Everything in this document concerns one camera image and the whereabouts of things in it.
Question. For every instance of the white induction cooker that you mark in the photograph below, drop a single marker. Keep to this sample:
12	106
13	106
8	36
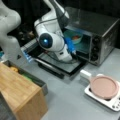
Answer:
112	103

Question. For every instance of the grey open drawer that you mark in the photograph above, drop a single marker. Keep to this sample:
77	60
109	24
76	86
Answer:
35	79

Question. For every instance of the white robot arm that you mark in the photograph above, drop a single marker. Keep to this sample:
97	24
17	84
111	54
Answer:
48	29

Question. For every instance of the teal bowl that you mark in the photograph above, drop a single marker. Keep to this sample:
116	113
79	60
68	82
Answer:
70	34

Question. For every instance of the wooden drawer cabinet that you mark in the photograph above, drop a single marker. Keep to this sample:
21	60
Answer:
25	98

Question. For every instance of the green item in drawer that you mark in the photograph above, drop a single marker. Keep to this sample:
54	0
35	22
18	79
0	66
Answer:
27	78

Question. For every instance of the black oven door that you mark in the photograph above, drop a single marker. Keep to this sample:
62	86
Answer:
50	63

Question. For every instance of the silver toaster oven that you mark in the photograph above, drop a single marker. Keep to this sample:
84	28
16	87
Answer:
99	34

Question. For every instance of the blue and white gripper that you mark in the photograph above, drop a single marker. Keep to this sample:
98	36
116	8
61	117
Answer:
65	54

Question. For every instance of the pink pan with white handle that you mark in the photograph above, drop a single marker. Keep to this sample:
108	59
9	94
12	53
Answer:
101	85

